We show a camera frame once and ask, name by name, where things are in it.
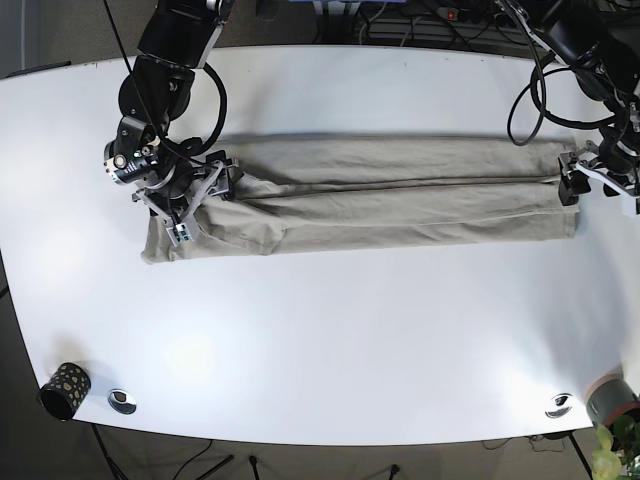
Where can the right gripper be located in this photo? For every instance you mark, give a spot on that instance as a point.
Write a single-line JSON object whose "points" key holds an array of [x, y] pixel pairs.
{"points": [[175, 199]]}

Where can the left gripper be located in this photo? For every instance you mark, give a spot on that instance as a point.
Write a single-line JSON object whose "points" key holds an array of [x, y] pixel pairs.
{"points": [[580, 166]]}

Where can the beige grey T-shirt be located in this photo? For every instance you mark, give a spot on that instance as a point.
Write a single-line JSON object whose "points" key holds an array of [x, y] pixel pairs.
{"points": [[314, 193]]}

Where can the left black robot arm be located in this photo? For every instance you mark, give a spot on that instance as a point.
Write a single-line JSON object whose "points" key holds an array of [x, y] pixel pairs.
{"points": [[607, 71]]}

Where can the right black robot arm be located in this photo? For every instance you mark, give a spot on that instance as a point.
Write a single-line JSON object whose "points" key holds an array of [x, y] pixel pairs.
{"points": [[174, 45]]}

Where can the grey plant pot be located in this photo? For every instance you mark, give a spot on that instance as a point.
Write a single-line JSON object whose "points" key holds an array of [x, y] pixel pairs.
{"points": [[609, 398]]}

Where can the black gold-dotted cup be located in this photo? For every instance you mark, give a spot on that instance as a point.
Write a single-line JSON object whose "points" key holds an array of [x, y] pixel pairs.
{"points": [[62, 395]]}

